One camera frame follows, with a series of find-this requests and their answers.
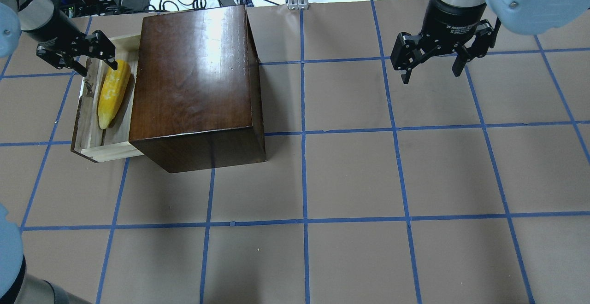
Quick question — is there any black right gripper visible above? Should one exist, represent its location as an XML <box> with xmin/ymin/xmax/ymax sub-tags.
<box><xmin>390</xmin><ymin>0</ymin><xmax>502</xmax><ymax>84</ymax></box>

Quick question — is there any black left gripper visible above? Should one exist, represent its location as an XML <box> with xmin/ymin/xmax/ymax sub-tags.
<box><xmin>36</xmin><ymin>30</ymin><xmax>118</xmax><ymax>77</ymax></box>

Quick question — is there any yellow corn cob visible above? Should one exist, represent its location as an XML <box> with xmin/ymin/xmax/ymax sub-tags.
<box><xmin>97</xmin><ymin>59</ymin><xmax>131</xmax><ymax>130</ymax></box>

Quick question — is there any light wood drawer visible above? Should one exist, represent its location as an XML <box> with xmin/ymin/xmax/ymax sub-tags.
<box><xmin>71</xmin><ymin>35</ymin><xmax>143</xmax><ymax>163</ymax></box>

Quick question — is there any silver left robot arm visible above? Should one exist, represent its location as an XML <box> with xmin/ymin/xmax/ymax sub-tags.
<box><xmin>0</xmin><ymin>0</ymin><xmax>119</xmax><ymax>76</ymax></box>

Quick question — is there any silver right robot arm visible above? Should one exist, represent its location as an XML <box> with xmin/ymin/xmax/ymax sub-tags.
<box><xmin>390</xmin><ymin>0</ymin><xmax>590</xmax><ymax>84</ymax></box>

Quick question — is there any dark brown wooden cabinet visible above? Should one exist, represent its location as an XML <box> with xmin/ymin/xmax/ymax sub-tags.
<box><xmin>129</xmin><ymin>5</ymin><xmax>267</xmax><ymax>173</ymax></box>

